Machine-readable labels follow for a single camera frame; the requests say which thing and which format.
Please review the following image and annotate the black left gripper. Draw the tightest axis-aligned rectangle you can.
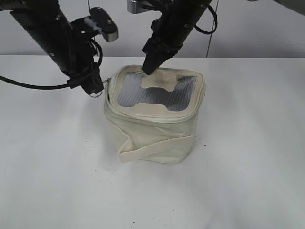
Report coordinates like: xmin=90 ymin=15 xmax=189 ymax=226
xmin=59 ymin=56 xmax=104 ymax=95

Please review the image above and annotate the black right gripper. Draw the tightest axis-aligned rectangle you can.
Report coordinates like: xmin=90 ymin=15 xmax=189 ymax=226
xmin=142 ymin=38 xmax=182 ymax=74

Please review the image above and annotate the metal zipper pull ring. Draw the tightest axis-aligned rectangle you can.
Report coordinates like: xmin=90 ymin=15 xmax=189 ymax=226
xmin=88 ymin=77 xmax=112 ymax=98

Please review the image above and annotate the cream fabric zipper bag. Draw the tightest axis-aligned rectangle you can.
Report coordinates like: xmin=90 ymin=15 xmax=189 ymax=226
xmin=104 ymin=65 xmax=206 ymax=164

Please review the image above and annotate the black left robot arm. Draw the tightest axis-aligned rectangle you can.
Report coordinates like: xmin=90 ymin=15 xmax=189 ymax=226
xmin=0 ymin=0 xmax=104 ymax=95

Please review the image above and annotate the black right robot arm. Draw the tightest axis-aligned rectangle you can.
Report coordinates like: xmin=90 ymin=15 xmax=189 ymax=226
xmin=142 ymin=0 xmax=218 ymax=75

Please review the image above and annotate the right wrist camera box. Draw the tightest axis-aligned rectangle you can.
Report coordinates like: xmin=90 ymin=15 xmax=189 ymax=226
xmin=126 ymin=0 xmax=163 ymax=14

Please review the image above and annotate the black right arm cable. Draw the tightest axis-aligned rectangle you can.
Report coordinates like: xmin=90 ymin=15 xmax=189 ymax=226
xmin=194 ymin=4 xmax=219 ymax=35

